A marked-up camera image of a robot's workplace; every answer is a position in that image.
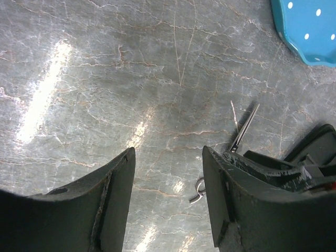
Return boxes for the silver hair scissors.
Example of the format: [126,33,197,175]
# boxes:
[189,103,260,204]

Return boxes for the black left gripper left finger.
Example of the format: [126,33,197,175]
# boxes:
[1,148,135,251]

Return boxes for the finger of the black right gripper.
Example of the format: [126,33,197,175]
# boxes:
[223,151,335,189]

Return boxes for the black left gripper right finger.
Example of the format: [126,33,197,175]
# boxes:
[202,146,335,251]

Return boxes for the black zippered tool case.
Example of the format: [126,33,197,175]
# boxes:
[284,124,335,165]

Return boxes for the blue polka dot plate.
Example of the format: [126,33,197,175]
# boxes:
[271,0,335,67]

